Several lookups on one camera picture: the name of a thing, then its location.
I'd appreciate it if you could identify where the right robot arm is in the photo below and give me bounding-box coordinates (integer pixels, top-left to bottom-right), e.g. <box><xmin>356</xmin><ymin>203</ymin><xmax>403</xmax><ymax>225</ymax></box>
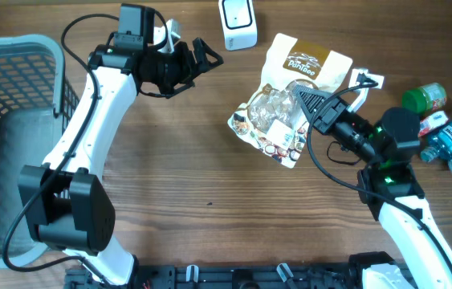
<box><xmin>291</xmin><ymin>84</ymin><xmax>452</xmax><ymax>288</ymax></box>

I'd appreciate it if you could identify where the brown white snack bag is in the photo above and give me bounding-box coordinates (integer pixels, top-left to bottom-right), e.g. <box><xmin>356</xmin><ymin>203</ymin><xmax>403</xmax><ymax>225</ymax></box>
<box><xmin>227</xmin><ymin>33</ymin><xmax>353</xmax><ymax>169</ymax></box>

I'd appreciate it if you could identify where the white barcode scanner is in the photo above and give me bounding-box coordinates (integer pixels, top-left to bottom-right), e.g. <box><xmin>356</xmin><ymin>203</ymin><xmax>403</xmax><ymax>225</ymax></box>
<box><xmin>218</xmin><ymin>0</ymin><xmax>258</xmax><ymax>51</ymax></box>

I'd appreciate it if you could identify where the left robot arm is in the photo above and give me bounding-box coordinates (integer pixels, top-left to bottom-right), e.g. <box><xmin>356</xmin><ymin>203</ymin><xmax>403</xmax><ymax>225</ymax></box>
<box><xmin>17</xmin><ymin>4</ymin><xmax>223</xmax><ymax>288</ymax></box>

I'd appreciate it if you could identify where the red tissue pack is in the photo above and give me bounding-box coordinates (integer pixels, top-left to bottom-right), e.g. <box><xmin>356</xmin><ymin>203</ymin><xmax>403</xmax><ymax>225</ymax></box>
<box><xmin>418</xmin><ymin>111</ymin><xmax>449</xmax><ymax>137</ymax></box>

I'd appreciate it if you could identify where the green lid jar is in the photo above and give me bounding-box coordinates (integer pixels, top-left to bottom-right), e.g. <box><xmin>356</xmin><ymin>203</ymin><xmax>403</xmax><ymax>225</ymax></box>
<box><xmin>401</xmin><ymin>83</ymin><xmax>447</xmax><ymax>115</ymax></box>

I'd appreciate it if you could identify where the grey plastic basket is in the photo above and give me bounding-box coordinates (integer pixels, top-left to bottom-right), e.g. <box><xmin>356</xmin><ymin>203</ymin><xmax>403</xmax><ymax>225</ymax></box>
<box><xmin>0</xmin><ymin>35</ymin><xmax>79</xmax><ymax>269</ymax></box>

